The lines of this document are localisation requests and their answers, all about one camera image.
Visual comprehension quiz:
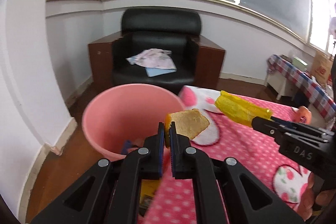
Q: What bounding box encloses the blue foam fruit net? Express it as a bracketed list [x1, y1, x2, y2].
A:
[121, 140, 133, 155]

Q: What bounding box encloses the pink plastic trash bucket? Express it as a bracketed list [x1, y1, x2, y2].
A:
[81, 84, 185, 161]

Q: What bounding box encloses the right hand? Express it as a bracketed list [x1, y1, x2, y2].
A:
[297, 173, 335, 221]

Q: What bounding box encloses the yellow box under table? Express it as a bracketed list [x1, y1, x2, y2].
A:
[139, 180, 161, 210]

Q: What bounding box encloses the side table with checkered cloth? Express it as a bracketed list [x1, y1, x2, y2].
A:
[267, 55, 335, 122]

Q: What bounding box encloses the pink polka dot table blanket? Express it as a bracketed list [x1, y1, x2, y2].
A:
[138, 86, 312, 223]

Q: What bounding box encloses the green tissue box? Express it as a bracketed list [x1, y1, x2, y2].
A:
[291, 56, 307, 72]

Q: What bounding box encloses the brown paper shopping bag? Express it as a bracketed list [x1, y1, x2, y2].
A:
[310, 51, 333, 87]

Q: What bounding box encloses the light blue paper on armchair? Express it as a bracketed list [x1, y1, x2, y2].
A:
[145, 68, 177, 77]

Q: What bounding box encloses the floral cloth on armchair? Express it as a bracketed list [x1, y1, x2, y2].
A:
[126, 48, 176, 69]

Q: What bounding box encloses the black leather armchair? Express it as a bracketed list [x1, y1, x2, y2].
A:
[88, 7, 226, 94]

